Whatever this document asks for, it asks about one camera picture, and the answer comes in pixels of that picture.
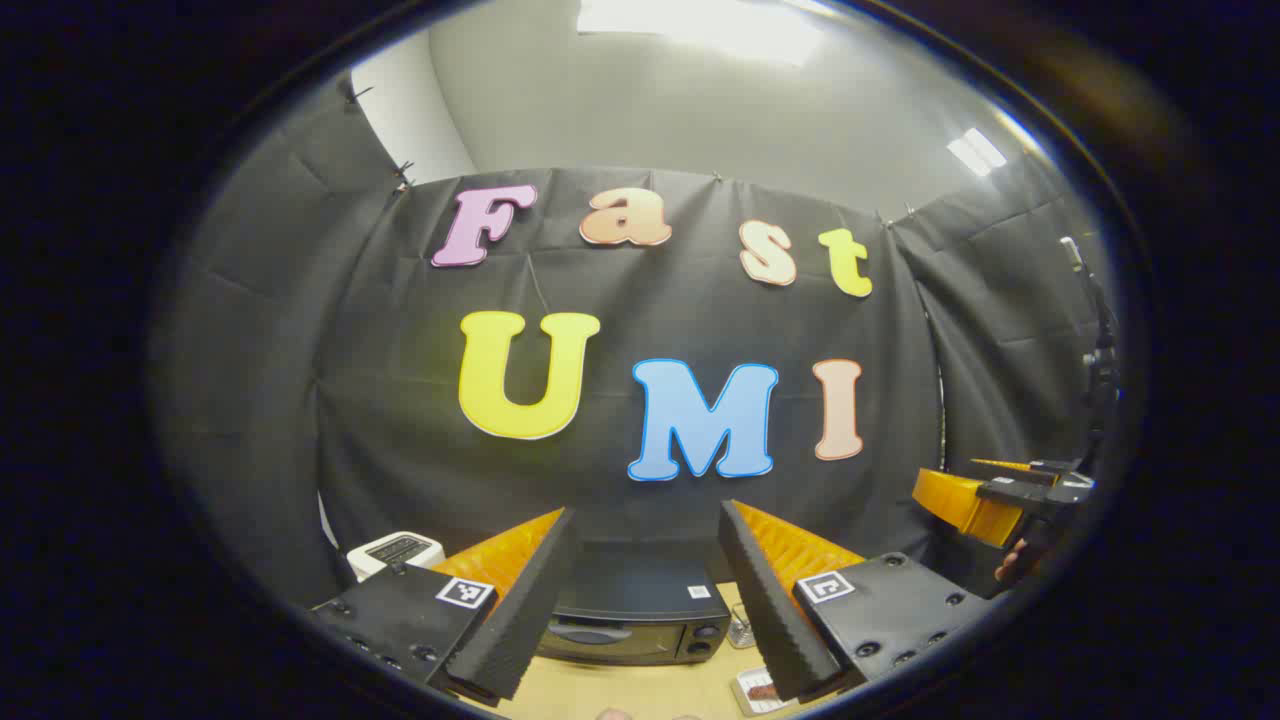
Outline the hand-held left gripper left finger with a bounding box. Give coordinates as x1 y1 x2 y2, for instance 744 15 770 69
308 506 583 703

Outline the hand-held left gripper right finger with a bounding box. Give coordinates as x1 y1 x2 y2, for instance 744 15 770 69
716 498 993 703

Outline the black electric oven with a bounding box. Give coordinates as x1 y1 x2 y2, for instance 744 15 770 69
535 540 733 666

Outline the white rectangular tray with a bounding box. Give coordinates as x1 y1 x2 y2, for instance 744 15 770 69
733 667 803 717

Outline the white toaster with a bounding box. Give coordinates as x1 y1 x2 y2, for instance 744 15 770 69
346 531 447 583

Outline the black backdrop cloth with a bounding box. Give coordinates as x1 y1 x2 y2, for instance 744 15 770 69
150 75 1116 611

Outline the large ceiling light panel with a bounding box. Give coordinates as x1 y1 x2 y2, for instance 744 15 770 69
577 0 827 67

